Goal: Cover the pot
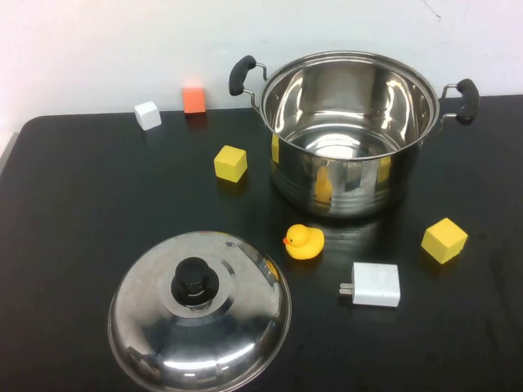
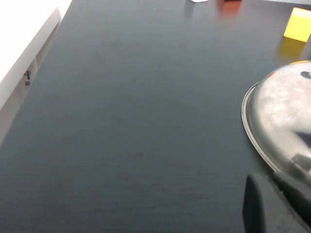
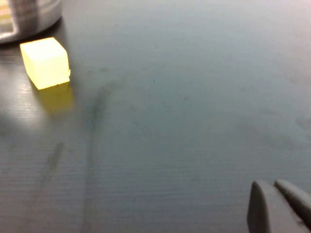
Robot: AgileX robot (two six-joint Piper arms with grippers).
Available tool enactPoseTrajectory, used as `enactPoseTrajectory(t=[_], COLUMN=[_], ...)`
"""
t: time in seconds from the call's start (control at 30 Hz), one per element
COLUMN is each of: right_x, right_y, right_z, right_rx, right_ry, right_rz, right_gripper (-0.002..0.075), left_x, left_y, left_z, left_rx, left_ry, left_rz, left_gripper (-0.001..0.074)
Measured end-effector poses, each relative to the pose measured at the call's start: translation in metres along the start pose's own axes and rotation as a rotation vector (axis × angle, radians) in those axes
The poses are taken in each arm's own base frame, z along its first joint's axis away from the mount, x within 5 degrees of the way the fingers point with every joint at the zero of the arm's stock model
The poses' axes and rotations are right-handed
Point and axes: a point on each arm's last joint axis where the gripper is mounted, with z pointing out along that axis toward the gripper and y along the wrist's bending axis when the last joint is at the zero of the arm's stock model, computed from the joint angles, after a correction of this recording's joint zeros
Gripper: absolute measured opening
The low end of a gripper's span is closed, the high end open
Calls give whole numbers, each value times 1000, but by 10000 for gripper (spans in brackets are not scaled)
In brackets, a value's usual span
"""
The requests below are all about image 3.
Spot yellow wooden cube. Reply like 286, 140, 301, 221
19, 36, 71, 91

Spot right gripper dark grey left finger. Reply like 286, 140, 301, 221
246, 180, 310, 233

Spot stainless steel pot black handles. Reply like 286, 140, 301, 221
0, 0, 63, 45

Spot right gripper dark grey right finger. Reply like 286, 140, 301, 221
274, 179, 311, 228

